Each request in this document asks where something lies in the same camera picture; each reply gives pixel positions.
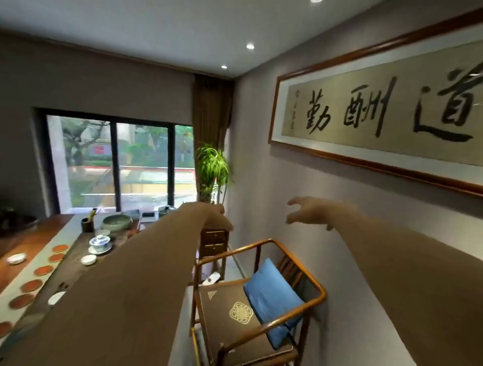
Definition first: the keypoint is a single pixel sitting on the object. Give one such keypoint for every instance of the person's right hand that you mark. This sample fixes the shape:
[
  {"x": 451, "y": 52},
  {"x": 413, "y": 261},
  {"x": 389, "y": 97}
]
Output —
[{"x": 328, "y": 213}]

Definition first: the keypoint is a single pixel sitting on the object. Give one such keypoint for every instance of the blue back cushion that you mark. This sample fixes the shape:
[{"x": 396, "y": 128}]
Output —
[{"x": 273, "y": 294}]

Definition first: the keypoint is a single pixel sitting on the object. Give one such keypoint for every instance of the person's left hand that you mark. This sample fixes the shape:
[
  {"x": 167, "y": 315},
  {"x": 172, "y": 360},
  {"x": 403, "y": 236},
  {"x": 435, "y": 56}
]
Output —
[{"x": 205, "y": 217}]

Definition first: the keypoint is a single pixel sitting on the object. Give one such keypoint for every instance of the blue and white gaiwan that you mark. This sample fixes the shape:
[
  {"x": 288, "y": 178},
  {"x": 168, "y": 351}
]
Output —
[{"x": 100, "y": 243}]

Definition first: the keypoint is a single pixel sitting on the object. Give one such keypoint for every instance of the dark wooden tea tray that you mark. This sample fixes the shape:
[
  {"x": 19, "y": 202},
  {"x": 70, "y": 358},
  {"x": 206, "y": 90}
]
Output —
[{"x": 71, "y": 271}]

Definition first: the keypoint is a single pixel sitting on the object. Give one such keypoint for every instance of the silver kettle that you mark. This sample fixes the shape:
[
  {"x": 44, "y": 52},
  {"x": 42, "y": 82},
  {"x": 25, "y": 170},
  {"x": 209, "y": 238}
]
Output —
[{"x": 167, "y": 211}]

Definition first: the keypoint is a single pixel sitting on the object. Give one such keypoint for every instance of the brown curtain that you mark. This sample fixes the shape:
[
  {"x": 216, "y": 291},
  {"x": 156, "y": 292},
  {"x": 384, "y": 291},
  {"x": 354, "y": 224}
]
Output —
[{"x": 211, "y": 109}]

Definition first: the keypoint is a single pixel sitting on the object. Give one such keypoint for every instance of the dark tea utensil holder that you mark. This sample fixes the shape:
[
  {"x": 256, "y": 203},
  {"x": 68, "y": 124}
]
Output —
[{"x": 88, "y": 224}]

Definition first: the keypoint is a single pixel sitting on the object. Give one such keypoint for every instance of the wooden armchair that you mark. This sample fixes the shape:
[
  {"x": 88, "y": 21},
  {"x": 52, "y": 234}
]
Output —
[{"x": 234, "y": 252}]

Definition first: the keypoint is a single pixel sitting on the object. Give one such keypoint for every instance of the brown seat cushion gold emblem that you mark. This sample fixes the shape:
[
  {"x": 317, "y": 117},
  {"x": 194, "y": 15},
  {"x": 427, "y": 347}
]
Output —
[{"x": 226, "y": 320}]

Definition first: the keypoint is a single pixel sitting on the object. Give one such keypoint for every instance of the small wooden drawer cabinet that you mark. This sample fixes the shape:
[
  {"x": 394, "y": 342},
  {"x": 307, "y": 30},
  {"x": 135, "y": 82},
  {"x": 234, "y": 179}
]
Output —
[{"x": 213, "y": 245}]

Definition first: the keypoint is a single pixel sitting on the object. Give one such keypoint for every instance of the person's left forearm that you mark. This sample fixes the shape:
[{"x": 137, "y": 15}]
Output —
[{"x": 113, "y": 294}]

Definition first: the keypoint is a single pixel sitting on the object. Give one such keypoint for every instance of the green potted plant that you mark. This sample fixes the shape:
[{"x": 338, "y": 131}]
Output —
[{"x": 211, "y": 166}]

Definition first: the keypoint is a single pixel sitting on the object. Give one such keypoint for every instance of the beige table runner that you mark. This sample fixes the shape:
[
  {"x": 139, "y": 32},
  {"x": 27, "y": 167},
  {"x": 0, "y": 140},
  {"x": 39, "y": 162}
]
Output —
[{"x": 37, "y": 249}]

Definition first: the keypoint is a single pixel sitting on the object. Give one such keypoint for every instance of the person's left fingers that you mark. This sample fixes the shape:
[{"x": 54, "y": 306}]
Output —
[{"x": 225, "y": 220}]

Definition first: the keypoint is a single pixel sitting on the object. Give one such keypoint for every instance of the row of round brown coasters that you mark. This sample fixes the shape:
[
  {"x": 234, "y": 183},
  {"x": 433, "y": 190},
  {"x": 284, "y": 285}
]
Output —
[{"x": 31, "y": 285}]

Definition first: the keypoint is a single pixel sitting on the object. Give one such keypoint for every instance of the person's right thumb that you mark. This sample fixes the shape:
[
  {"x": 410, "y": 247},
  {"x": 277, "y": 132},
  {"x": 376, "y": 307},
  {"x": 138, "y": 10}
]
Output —
[{"x": 330, "y": 227}]

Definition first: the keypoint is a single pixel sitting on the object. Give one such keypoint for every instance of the white saucer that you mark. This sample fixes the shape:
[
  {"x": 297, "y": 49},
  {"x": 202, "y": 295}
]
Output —
[{"x": 56, "y": 298}]

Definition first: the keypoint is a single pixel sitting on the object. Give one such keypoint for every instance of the white device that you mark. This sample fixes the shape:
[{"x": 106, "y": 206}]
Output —
[{"x": 210, "y": 279}]

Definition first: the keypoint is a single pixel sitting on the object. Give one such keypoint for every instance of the framed calligraphy wall scroll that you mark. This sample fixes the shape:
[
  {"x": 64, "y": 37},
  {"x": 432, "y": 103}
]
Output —
[{"x": 377, "y": 113}]

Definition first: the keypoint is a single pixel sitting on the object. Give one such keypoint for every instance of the large celadon ceramic bowl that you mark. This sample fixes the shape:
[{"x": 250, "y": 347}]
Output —
[{"x": 117, "y": 223}]

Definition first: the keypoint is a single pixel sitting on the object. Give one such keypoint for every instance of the person's right forearm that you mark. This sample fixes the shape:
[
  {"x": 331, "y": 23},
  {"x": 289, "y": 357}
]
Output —
[{"x": 415, "y": 286}]

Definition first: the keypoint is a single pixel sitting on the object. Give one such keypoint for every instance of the black framed window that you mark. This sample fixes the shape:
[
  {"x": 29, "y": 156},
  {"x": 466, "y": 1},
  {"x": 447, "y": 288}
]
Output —
[{"x": 117, "y": 162}]

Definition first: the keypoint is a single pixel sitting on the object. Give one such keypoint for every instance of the small white tea cup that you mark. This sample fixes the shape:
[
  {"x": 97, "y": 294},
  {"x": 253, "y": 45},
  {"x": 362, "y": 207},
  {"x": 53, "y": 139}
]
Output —
[
  {"x": 89, "y": 260},
  {"x": 16, "y": 258}
]

